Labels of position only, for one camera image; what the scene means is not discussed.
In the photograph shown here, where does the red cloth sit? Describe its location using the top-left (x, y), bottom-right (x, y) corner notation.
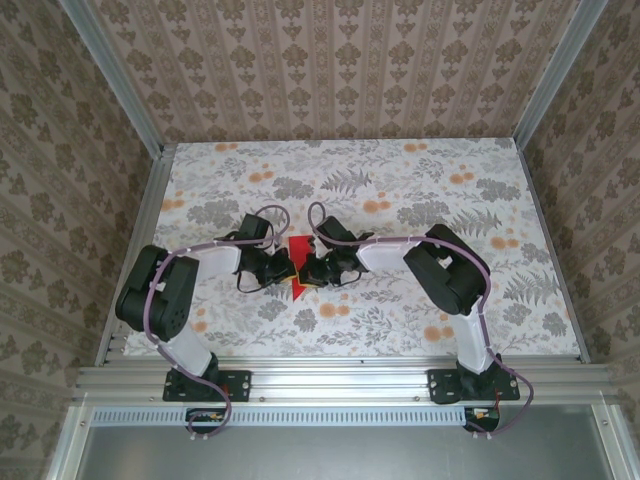
top-left (288, 234), bottom-right (321, 303)

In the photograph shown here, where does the floral table cover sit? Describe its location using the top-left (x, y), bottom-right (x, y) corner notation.
top-left (122, 139), bottom-right (584, 359)

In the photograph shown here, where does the small black controller board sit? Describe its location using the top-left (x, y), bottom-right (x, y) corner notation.
top-left (463, 405), bottom-right (502, 434)
top-left (185, 407), bottom-right (227, 435)

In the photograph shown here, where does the grey metal panel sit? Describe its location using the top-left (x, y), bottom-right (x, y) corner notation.
top-left (47, 404), bottom-right (640, 480)

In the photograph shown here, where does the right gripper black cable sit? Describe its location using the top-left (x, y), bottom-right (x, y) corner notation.
top-left (332, 267), bottom-right (367, 288)

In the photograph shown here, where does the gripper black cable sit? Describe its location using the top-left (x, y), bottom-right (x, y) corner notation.
top-left (332, 267), bottom-right (367, 288)
top-left (234, 269), bottom-right (274, 295)

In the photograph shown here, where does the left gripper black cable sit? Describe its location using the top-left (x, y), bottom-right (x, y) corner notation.
top-left (234, 269), bottom-right (274, 295)

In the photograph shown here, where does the aluminium mounting rail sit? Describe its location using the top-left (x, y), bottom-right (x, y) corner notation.
top-left (72, 364), bottom-right (619, 404)

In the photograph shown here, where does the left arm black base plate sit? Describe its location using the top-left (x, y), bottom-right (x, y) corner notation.
top-left (162, 368), bottom-right (253, 404)

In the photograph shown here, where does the aluminium side rail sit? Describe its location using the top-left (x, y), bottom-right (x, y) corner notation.
top-left (517, 144), bottom-right (591, 364)
top-left (94, 144), bottom-right (176, 366)

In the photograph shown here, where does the slotted white cable duct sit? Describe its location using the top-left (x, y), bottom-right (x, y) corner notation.
top-left (92, 405), bottom-right (469, 427)

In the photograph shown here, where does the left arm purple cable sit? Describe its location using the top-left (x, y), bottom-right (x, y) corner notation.
top-left (144, 204), bottom-right (295, 444)

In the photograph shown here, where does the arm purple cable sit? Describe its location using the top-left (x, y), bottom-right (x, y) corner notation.
top-left (306, 201), bottom-right (535, 441)
top-left (144, 204), bottom-right (295, 444)

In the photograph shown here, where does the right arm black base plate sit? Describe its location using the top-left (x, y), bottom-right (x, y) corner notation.
top-left (426, 368), bottom-right (521, 405)

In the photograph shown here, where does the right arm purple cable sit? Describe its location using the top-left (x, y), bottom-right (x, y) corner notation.
top-left (306, 201), bottom-right (535, 441)

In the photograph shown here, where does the aluminium corner post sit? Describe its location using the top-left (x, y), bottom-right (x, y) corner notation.
top-left (514, 0), bottom-right (614, 146)
top-left (59, 0), bottom-right (166, 156)

